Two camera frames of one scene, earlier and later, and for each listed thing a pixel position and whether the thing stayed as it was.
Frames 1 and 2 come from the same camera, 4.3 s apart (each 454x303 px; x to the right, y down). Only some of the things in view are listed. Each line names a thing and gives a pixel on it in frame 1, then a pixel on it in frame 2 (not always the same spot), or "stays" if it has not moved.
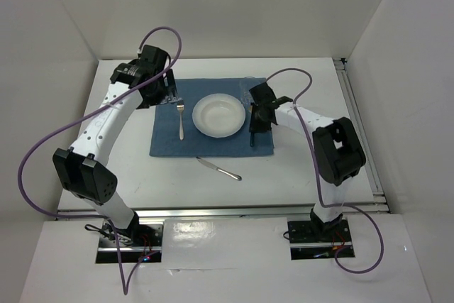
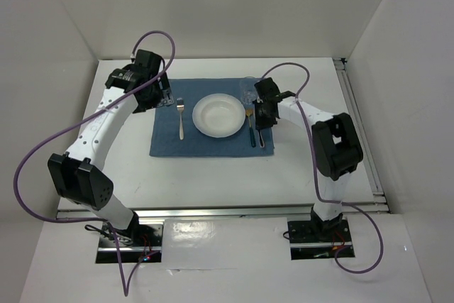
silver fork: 180,106 stays
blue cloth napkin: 166,141 stays
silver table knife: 220,169 → 262,141
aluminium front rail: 248,214 stays
